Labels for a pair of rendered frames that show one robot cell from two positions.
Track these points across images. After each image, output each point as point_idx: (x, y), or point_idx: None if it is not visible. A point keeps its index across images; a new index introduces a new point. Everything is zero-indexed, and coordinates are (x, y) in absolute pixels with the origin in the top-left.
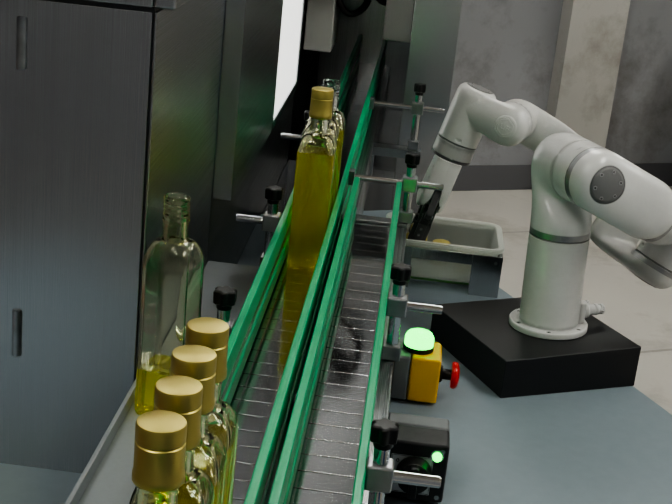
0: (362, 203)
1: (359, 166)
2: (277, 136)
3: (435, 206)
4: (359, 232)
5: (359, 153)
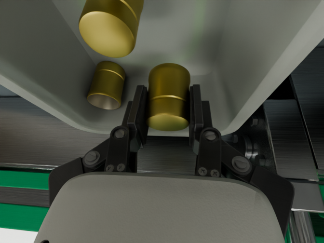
0: (31, 123)
1: (10, 166)
2: (19, 170)
3: (287, 225)
4: (323, 183)
5: (5, 184)
